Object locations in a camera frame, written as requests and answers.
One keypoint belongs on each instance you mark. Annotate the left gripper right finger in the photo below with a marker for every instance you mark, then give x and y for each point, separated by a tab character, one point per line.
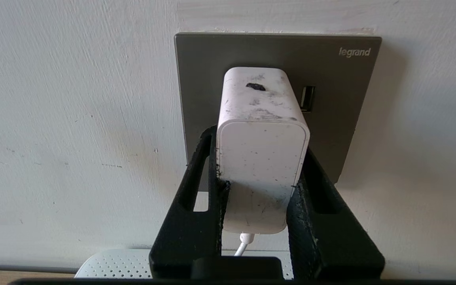
330	245

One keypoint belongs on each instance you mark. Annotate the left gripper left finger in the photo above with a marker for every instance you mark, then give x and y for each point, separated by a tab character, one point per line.
180	237

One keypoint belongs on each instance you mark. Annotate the white power adapter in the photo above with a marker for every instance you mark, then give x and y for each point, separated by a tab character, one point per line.
261	158

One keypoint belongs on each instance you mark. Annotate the white router with antennas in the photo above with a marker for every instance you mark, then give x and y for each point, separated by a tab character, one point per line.
117	265

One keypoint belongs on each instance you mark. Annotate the grey wall socket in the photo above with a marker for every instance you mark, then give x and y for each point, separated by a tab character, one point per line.
330	71

